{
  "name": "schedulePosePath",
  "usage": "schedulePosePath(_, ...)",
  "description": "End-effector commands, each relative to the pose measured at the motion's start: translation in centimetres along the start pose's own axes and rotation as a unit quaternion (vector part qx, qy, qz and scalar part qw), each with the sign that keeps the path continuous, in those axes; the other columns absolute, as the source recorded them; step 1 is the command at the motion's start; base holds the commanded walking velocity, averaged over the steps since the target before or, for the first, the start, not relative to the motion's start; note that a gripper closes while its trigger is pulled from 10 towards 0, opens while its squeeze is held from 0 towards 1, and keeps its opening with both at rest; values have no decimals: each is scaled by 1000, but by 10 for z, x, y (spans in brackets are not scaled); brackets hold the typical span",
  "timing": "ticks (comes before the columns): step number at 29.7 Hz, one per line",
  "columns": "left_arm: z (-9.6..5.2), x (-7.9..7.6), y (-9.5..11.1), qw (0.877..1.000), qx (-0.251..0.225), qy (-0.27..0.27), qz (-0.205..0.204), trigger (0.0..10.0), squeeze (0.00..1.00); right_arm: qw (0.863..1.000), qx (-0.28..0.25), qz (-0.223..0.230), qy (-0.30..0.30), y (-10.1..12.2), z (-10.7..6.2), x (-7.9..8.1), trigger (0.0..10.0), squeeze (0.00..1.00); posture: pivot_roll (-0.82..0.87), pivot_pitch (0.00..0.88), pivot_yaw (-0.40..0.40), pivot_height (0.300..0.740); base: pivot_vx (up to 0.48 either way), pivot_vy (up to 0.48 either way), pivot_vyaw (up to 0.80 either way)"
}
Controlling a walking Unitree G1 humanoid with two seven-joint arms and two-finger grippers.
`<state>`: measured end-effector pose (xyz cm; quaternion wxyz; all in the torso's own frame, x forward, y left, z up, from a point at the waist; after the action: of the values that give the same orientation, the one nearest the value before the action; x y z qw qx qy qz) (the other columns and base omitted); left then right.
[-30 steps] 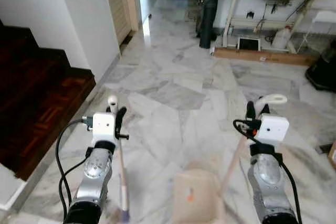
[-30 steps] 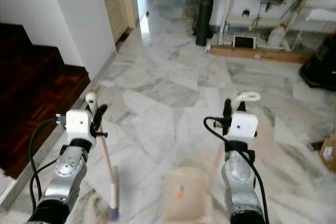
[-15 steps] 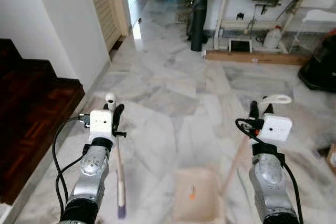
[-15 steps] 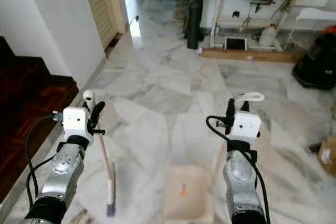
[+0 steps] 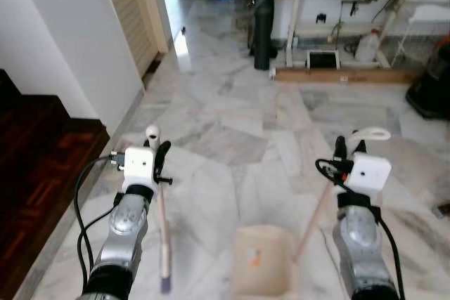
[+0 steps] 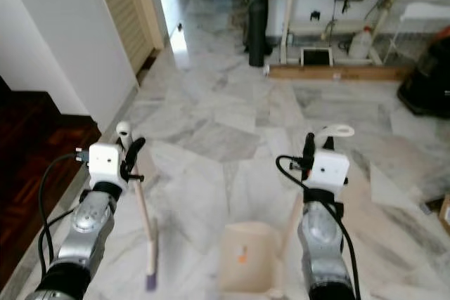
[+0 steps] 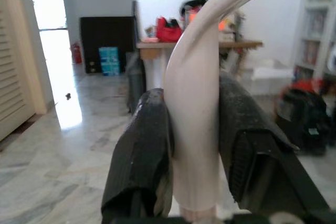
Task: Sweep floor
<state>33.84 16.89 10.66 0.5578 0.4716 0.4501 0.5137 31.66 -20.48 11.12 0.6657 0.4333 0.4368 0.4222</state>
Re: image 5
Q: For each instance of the wooden louvered door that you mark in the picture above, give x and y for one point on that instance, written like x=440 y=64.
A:
x=133 y=12

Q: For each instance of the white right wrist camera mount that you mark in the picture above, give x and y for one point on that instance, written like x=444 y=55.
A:
x=370 y=173

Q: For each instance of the white framed dark panel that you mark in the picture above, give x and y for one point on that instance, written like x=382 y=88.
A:
x=323 y=60

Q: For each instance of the white plastic jug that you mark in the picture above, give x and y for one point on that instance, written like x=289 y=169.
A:
x=367 y=47

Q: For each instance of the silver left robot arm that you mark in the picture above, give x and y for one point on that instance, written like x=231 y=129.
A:
x=126 y=230

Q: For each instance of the tall black upright appliance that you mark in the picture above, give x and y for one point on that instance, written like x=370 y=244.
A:
x=264 y=26

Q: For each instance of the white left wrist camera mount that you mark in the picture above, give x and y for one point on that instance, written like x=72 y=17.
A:
x=139 y=168

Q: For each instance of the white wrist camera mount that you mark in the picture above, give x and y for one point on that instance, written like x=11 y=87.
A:
x=370 y=173
x=139 y=168

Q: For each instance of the wooden work table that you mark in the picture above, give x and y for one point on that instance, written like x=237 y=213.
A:
x=351 y=75

